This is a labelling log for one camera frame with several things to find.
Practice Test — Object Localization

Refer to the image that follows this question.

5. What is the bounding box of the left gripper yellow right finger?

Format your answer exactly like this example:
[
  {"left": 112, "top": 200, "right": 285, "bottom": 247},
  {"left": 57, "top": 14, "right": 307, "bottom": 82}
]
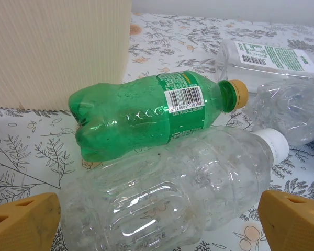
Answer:
[{"left": 259, "top": 190, "right": 314, "bottom": 251}]

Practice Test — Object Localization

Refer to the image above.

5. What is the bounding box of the clear square bottle green label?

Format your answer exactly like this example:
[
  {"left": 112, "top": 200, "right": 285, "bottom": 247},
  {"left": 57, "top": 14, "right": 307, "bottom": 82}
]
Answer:
[{"left": 216, "top": 39, "right": 314, "bottom": 92}]

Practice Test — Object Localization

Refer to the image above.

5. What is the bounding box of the clear bottle blue label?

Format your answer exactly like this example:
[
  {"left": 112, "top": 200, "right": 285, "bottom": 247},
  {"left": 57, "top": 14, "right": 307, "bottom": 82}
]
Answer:
[{"left": 251, "top": 78, "right": 314, "bottom": 147}]

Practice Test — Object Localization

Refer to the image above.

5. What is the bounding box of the clear plastic bottle white cap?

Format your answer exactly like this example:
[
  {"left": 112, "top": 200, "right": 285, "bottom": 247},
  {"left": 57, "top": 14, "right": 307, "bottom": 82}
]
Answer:
[{"left": 59, "top": 125, "right": 290, "bottom": 251}]

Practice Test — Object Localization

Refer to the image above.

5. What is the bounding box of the floral tablecloth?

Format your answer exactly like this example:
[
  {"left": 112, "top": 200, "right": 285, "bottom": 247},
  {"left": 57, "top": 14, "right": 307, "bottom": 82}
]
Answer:
[{"left": 0, "top": 12, "right": 314, "bottom": 251}]

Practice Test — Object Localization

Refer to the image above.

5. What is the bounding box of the green plastic bottle yellow cap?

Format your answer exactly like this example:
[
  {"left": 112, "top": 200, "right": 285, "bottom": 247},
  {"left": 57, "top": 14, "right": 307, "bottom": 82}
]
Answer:
[{"left": 69, "top": 70, "right": 249, "bottom": 162}]

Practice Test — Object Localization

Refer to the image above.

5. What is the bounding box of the beige bin with pink liner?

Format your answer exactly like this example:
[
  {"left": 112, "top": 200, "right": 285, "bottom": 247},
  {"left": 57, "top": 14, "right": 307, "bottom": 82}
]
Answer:
[{"left": 0, "top": 0, "right": 133, "bottom": 110}]

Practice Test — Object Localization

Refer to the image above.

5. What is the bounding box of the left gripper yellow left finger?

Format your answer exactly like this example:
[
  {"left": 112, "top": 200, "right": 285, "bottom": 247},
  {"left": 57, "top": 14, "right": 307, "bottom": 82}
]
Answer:
[{"left": 0, "top": 192, "right": 61, "bottom": 251}]

